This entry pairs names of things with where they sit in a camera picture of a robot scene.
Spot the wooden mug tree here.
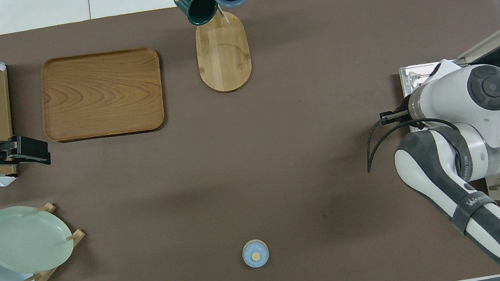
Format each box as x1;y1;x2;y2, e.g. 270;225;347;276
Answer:
174;0;267;99

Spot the pale green plate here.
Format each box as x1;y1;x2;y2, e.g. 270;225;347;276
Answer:
0;198;78;279

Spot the blue call bell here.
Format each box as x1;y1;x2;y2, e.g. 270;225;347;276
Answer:
240;238;272;270

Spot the brown wooden tray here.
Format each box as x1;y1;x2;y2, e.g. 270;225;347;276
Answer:
34;43;170;147

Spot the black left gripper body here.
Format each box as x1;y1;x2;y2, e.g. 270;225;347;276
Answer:
0;131;53;173

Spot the dark green mug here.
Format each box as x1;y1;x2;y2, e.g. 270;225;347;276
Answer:
174;0;221;29

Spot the brown table mat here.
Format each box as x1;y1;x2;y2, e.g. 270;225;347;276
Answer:
0;0;500;281

